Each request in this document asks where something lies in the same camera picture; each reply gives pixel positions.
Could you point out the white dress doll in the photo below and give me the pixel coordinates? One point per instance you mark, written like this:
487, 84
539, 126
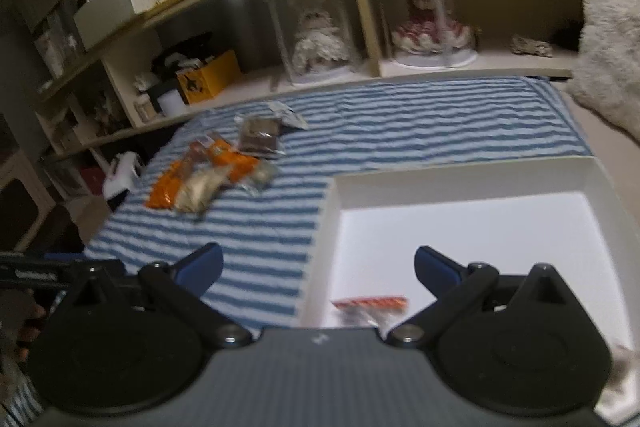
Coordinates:
320, 42

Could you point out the red box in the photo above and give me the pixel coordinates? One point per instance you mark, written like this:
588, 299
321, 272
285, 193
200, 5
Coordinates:
92, 179

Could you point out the small brown snack packet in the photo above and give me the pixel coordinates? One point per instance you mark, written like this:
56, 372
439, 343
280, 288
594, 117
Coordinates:
205, 147

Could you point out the yellow box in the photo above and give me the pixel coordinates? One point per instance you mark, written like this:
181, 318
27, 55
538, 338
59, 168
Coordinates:
210, 79

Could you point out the white fluffy pillow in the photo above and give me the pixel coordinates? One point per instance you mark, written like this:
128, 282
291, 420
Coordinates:
610, 32

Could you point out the white cabinet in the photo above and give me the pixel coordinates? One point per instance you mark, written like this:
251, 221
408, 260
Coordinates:
20, 172

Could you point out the white shallow box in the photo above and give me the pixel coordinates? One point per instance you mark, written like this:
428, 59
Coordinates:
450, 232

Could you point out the red dress doll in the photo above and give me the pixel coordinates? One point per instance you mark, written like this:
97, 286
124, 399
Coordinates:
430, 27

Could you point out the photo frame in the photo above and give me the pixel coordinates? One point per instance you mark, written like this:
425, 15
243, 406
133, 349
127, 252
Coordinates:
105, 112

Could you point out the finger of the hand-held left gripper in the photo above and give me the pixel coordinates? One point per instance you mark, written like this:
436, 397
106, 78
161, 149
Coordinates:
62, 257

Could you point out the long orange snack packet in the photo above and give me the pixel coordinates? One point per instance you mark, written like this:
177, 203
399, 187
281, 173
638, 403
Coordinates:
165, 192

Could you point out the black bag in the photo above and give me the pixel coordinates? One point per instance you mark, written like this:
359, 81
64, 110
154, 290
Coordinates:
185, 47

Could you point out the white small heater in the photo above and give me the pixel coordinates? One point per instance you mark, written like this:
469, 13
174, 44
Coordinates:
122, 172

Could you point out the clear packet with brown cake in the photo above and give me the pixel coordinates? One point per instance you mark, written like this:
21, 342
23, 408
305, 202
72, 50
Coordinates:
257, 134

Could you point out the clear plastic jar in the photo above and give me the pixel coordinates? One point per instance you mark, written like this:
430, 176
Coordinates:
60, 49

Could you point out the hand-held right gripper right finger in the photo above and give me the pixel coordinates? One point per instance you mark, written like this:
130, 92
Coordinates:
434, 264

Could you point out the cream snack packet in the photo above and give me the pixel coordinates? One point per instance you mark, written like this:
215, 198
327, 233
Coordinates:
200, 192

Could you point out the person's left hand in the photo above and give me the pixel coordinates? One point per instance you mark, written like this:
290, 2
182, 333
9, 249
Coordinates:
20, 327

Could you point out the white crumpled tissue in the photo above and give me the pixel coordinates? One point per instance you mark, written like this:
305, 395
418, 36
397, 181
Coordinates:
143, 82

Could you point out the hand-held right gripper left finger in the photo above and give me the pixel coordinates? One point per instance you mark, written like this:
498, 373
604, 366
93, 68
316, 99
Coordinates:
205, 263

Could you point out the white cup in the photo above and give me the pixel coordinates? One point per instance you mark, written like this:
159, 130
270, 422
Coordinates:
171, 104

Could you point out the short orange snack packet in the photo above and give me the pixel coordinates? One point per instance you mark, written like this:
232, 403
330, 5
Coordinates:
235, 162

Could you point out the small clear beige snack packet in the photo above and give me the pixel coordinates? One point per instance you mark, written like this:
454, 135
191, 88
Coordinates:
260, 177

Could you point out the dark brown cushion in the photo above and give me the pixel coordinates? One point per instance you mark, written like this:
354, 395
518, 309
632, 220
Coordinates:
60, 232

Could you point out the black box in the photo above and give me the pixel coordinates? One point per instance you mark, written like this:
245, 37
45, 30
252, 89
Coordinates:
157, 91

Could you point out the small brown jar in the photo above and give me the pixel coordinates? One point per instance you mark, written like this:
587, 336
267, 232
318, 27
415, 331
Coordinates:
144, 109

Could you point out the red snack packet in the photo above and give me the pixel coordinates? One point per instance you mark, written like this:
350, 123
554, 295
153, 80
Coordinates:
370, 303

